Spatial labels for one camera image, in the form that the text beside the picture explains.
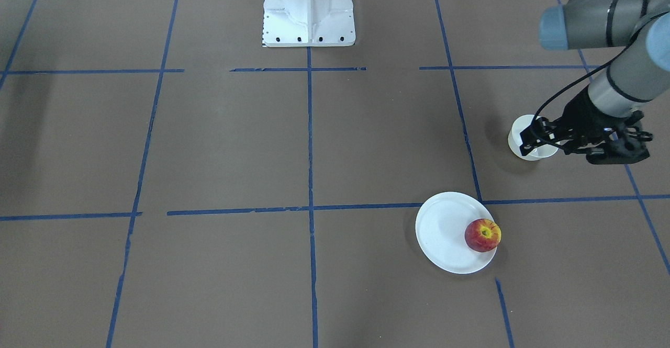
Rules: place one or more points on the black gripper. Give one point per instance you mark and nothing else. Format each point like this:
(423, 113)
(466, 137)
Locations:
(580, 111)

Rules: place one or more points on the red yellow apple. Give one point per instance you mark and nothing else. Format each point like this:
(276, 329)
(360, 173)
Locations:
(482, 235)

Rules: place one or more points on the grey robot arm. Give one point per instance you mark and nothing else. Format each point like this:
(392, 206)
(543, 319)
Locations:
(633, 78)

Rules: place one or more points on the white round plate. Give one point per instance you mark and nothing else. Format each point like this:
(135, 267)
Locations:
(440, 231)

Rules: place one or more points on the blue tape line crosswise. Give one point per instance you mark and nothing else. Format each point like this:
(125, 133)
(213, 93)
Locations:
(411, 205)

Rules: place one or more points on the blue tape line lengthwise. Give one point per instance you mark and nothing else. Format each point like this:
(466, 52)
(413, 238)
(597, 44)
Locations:
(455, 85)

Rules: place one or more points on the brown paper table cover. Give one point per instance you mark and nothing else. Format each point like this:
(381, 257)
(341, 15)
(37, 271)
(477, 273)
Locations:
(243, 126)

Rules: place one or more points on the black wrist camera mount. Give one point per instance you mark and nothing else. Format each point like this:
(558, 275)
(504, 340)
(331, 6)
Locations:
(619, 140)

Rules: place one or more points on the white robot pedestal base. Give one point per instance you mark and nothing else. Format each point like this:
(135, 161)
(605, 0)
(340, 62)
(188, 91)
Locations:
(303, 23)

